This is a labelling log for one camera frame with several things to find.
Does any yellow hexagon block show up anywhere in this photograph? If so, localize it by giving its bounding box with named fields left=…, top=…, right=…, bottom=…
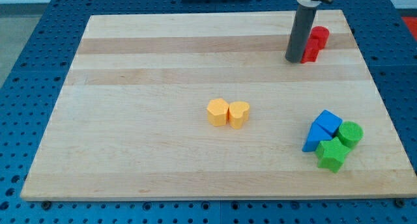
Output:
left=207, top=98, right=229, bottom=127

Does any yellow heart block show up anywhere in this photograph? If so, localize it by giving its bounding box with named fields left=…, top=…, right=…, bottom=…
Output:
left=229, top=102, right=250, bottom=129

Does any light wooden board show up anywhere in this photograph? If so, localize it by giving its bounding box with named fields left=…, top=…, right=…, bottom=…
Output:
left=20, top=10, right=416, bottom=201

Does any blue triangle block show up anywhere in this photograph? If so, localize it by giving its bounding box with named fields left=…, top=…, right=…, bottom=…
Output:
left=302, top=122, right=333, bottom=152

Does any red angular block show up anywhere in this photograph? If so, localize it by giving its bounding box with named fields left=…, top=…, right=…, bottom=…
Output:
left=300, top=38, right=320, bottom=63

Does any blue cube block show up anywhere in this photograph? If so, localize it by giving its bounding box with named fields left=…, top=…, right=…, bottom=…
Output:
left=314, top=109, right=343, bottom=136

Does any green star block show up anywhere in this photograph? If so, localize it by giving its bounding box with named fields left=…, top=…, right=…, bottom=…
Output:
left=315, top=137, right=351, bottom=173

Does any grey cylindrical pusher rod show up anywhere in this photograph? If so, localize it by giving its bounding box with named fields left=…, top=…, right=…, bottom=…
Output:
left=285, top=4, right=317, bottom=63

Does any red cylinder block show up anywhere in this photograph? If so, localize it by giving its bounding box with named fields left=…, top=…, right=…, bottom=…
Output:
left=309, top=26, right=330, bottom=49

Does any green cylinder block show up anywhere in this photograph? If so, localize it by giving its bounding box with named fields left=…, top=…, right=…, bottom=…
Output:
left=336, top=121, right=364, bottom=149

